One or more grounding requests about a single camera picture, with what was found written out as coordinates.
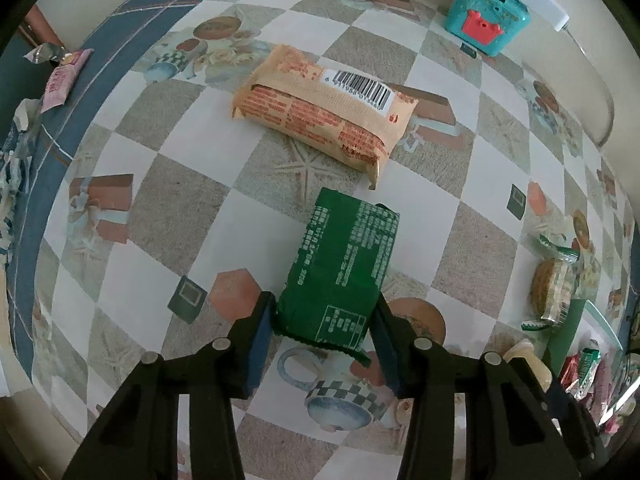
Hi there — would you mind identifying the pale jelly cup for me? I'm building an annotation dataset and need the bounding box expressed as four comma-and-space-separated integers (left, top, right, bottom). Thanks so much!
501, 338, 552, 391

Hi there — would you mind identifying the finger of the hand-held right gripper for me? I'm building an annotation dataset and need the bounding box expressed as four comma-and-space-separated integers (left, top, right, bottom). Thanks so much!
546, 385, 608, 478

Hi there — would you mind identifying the silver wrapper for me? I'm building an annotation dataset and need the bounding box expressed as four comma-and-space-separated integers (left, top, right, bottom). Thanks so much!
22, 42, 71, 66

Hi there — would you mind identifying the green snack packet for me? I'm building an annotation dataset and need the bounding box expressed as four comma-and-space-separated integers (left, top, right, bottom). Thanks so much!
270, 186, 401, 367

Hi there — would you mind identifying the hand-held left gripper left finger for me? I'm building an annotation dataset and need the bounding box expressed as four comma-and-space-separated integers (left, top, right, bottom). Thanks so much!
60, 290, 278, 480

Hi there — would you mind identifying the white power cable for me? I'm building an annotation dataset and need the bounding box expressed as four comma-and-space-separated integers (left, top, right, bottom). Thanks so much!
565, 22, 616, 148

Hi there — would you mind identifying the checkered printed tablecloth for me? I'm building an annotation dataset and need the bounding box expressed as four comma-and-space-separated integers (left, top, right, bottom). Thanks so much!
35, 0, 636, 480

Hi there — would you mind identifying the teal-edged white tray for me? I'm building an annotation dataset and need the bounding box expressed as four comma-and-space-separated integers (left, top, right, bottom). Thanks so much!
545, 297, 628, 436

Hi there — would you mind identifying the pink wrapper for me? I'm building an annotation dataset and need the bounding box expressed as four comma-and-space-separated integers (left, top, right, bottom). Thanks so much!
41, 48, 95, 114

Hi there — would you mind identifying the clear-wrapped round cracker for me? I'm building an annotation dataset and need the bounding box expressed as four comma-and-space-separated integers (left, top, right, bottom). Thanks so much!
520, 234, 583, 332

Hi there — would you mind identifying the pink cake roll packet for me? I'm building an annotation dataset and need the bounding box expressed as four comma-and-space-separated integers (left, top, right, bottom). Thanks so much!
592, 355, 626, 433

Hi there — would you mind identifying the teal box with red crab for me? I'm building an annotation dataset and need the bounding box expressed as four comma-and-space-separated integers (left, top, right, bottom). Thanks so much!
445, 0, 531, 57

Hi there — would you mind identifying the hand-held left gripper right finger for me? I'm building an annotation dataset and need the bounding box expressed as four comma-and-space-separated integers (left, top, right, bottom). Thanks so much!
370, 292, 571, 480

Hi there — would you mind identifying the red snack packet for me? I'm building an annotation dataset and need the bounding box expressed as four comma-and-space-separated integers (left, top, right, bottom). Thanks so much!
559, 355, 581, 386

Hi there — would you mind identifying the white and green cracker packet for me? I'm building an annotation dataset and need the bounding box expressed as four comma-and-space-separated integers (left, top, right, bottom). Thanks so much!
575, 340, 601, 401

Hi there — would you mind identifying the orange biscuit packet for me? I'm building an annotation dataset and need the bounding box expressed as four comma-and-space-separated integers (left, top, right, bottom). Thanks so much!
231, 44, 419, 192

